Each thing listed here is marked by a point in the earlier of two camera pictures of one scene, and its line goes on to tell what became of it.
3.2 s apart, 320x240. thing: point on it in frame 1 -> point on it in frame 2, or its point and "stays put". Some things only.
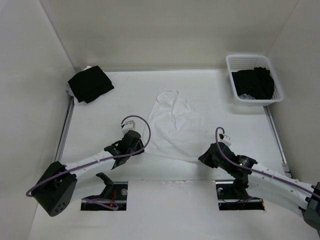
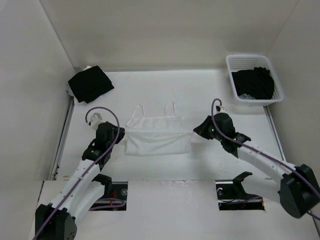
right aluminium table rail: (284, 163) stays put
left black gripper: (140, 146) -> (121, 135)
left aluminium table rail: (67, 123) stays put
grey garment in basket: (245, 96) stays put
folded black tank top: (91, 85) stays put
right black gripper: (205, 157) -> (201, 129)
